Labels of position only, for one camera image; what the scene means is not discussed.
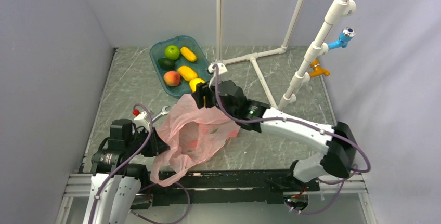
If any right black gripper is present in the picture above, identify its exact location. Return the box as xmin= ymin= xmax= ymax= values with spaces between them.
xmin=192 ymin=75 xmax=237 ymax=120

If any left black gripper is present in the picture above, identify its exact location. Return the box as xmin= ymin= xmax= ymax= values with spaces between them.
xmin=125 ymin=126 xmax=170 ymax=156

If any fake peach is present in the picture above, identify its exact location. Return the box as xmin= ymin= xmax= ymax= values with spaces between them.
xmin=163 ymin=71 xmax=181 ymax=87

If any pink plastic bag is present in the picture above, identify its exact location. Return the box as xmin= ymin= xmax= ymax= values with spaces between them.
xmin=150 ymin=94 xmax=240 ymax=187

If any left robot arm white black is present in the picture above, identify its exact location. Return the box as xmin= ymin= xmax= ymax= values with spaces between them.
xmin=83 ymin=119 xmax=169 ymax=223

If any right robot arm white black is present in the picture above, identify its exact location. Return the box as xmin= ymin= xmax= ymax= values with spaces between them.
xmin=191 ymin=80 xmax=356 ymax=190

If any yellow fake mango front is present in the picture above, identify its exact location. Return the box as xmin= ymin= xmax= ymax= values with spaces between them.
xmin=177 ymin=65 xmax=199 ymax=82

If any dark green fake avocado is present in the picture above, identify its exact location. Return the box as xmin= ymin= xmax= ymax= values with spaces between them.
xmin=158 ymin=58 xmax=175 ymax=71

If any green fake apple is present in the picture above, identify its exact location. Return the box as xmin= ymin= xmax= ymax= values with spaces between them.
xmin=164 ymin=45 xmax=180 ymax=60

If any silver wrench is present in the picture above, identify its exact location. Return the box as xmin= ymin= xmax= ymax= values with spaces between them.
xmin=152 ymin=105 xmax=171 ymax=123

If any teal plastic tray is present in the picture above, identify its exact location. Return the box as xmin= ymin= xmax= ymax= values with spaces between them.
xmin=150 ymin=35 xmax=211 ymax=99

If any orange faucet tap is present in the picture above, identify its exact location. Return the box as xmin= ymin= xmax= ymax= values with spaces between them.
xmin=309 ymin=58 xmax=330 ymax=78

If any blue faucet tap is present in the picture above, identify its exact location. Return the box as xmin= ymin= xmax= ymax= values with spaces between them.
xmin=327 ymin=27 xmax=356 ymax=50

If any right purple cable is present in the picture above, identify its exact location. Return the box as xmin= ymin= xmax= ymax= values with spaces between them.
xmin=212 ymin=64 xmax=372 ymax=216

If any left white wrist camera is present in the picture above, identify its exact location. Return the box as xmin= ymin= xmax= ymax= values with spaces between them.
xmin=132 ymin=109 xmax=150 ymax=131

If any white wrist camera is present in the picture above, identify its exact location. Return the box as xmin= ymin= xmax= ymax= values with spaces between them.
xmin=132 ymin=109 xmax=150 ymax=131
xmin=207 ymin=62 xmax=228 ymax=84

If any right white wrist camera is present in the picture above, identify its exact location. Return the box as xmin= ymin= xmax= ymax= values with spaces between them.
xmin=207 ymin=62 xmax=228 ymax=84

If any aluminium extrusion frame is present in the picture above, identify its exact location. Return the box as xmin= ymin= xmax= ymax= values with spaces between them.
xmin=55 ymin=172 xmax=366 ymax=224

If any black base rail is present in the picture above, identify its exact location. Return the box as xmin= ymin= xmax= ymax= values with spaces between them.
xmin=140 ymin=169 xmax=320 ymax=206

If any white PVC pipe frame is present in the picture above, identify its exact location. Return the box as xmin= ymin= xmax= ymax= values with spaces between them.
xmin=215 ymin=0 xmax=356 ymax=111

